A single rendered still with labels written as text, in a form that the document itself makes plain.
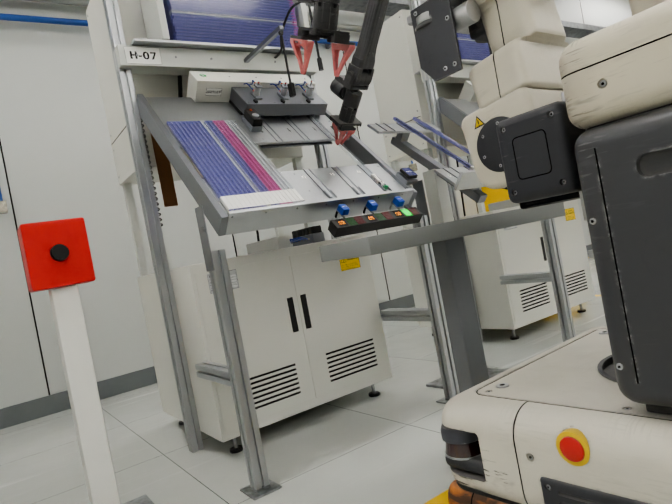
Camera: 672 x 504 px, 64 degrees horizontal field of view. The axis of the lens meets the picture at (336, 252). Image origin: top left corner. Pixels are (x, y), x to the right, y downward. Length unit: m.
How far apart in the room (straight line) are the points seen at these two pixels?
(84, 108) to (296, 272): 2.00
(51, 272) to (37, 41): 2.32
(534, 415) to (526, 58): 0.63
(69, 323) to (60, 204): 1.93
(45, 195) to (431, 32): 2.56
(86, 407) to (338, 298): 0.91
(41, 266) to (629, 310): 1.21
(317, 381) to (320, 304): 0.27
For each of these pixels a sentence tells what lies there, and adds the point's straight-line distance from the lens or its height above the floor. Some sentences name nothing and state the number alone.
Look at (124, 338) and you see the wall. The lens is 3.34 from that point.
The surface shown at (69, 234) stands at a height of 0.74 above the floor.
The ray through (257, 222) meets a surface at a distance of 1.48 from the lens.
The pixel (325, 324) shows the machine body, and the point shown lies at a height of 0.33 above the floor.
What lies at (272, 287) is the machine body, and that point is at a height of 0.50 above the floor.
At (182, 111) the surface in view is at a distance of 1.94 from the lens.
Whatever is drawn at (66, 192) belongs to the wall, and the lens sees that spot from 3.35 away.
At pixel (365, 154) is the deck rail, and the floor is 0.90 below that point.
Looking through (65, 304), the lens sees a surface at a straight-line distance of 1.45.
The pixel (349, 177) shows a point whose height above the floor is 0.81.
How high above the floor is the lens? 0.59
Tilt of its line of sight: 1 degrees down
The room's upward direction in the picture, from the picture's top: 11 degrees counter-clockwise
